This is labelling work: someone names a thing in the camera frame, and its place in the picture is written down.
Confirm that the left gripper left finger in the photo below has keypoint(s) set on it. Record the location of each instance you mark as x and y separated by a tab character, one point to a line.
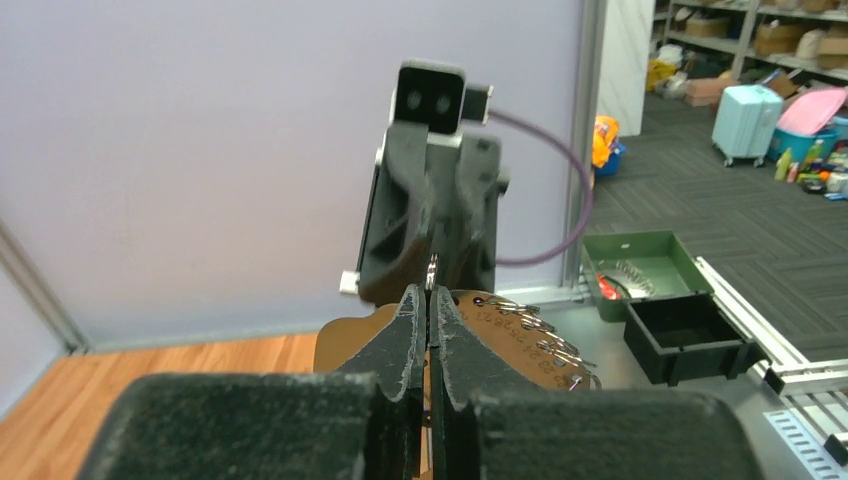
361	420

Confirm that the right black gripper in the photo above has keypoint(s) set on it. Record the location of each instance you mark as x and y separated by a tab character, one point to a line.
433	201

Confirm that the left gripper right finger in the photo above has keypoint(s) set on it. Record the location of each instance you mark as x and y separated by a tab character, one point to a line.
490	425

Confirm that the silver keyring plate with rings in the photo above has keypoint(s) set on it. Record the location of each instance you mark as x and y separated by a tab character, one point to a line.
513	332

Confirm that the orange yellow bag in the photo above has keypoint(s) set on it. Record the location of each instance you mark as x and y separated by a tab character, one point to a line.
605	136

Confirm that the green plastic tray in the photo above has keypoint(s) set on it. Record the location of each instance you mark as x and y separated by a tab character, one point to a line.
634	265

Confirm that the black plastic tray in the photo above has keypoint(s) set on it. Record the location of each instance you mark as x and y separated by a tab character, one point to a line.
687	337

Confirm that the light blue suitcase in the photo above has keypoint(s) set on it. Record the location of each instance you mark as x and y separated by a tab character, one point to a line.
746	119

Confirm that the metal storage shelf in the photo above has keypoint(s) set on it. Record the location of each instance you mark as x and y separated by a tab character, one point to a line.
802	36

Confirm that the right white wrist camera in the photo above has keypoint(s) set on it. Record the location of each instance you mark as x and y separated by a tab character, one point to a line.
438	97

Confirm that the white slotted cable duct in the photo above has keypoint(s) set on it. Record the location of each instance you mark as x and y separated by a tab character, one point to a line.
807	450

